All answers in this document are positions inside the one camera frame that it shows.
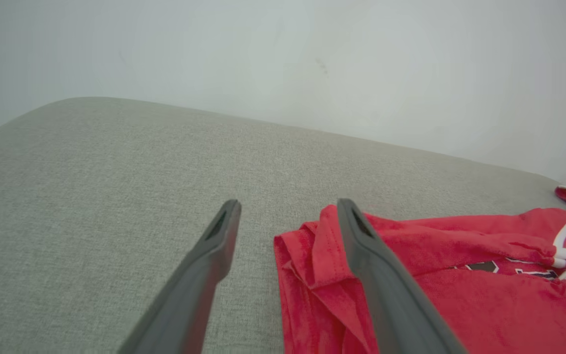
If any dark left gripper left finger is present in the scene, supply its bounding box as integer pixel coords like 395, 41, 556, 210
118, 199, 242, 354

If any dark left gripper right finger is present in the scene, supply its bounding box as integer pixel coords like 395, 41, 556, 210
337, 198, 468, 354

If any red Bulls basketball jersey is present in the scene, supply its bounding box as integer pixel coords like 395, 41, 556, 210
273, 204, 566, 354

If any grey fabric sofa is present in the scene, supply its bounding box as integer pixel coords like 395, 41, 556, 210
0, 96, 566, 354

